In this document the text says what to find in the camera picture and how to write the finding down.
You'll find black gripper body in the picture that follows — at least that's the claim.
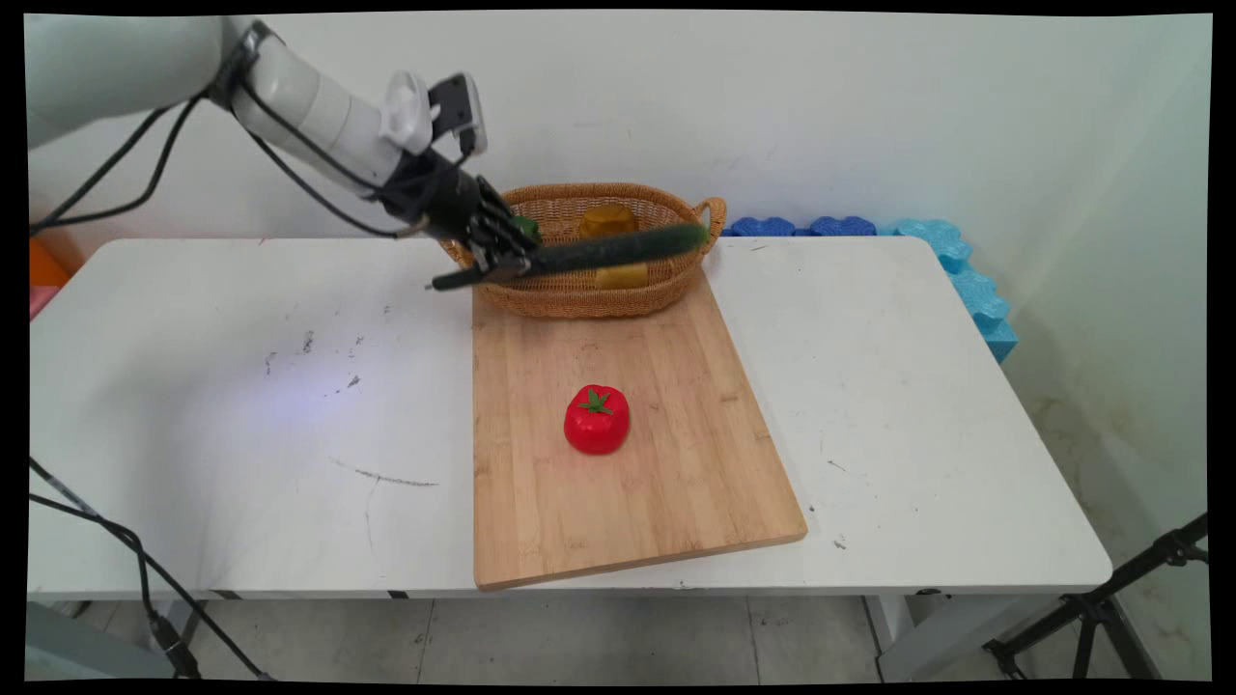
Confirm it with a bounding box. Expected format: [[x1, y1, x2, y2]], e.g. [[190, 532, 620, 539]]
[[379, 150, 486, 242]]

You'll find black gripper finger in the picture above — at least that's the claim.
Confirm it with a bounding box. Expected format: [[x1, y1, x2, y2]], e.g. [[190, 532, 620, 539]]
[[467, 239, 534, 287], [475, 177, 530, 254]]

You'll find dark green cucumber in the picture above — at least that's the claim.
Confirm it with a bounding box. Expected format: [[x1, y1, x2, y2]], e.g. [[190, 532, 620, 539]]
[[427, 223, 709, 292]]

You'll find woven wicker basket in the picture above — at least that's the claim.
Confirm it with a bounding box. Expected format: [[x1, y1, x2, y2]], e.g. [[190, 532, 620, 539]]
[[437, 182, 728, 320]]

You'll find yellow toy pepper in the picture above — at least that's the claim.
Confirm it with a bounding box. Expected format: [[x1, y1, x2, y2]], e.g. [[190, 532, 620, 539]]
[[578, 203, 640, 239]]

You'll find red toy tomato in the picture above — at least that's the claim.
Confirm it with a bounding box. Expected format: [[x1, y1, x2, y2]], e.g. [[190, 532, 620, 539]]
[[563, 384, 632, 457]]

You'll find bamboo cutting board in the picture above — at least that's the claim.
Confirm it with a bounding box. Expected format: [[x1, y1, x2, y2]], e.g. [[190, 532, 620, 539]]
[[471, 264, 809, 592]]

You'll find orange box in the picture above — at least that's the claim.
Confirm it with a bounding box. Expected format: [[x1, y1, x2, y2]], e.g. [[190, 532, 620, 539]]
[[29, 237, 75, 291]]

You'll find light blue foam mat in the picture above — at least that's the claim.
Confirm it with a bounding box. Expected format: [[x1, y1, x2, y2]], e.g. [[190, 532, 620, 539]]
[[877, 218, 1020, 365]]

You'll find white table leg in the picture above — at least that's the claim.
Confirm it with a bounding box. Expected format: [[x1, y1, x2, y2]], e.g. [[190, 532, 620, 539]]
[[862, 589, 1020, 682]]

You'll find black tripod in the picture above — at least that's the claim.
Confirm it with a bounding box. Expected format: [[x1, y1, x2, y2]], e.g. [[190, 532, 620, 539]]
[[982, 513, 1211, 682]]

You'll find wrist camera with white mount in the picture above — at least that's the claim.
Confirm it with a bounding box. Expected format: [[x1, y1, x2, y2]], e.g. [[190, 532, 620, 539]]
[[379, 70, 489, 158]]

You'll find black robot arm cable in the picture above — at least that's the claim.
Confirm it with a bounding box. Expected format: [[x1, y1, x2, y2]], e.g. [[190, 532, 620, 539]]
[[29, 24, 431, 240]]

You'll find black floor cable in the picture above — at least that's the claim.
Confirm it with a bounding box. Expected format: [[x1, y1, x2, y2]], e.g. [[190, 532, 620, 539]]
[[29, 457, 276, 682]]

